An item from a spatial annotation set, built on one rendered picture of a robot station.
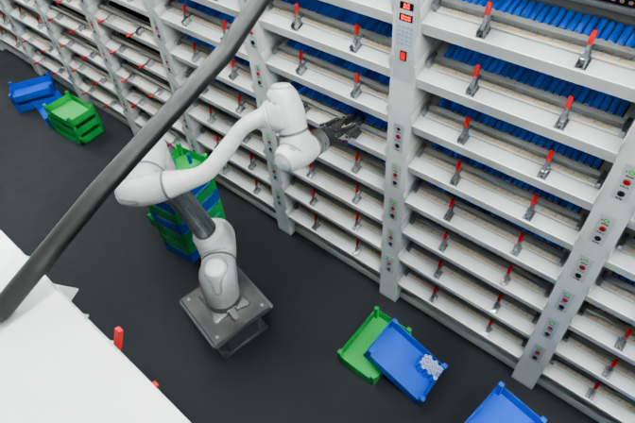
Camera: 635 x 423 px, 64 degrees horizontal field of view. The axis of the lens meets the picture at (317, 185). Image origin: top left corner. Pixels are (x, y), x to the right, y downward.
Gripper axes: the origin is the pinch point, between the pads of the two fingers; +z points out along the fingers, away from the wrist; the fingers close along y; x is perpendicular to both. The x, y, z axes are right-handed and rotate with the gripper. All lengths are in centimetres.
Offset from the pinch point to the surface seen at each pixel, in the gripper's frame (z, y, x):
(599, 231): -3, 90, 1
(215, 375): -62, -17, -115
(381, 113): -3.7, 13.0, 9.4
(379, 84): 2.4, 6.8, 16.5
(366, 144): 0.1, 6.4, -8.2
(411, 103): -5.8, 24.8, 18.8
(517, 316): 14, 78, -62
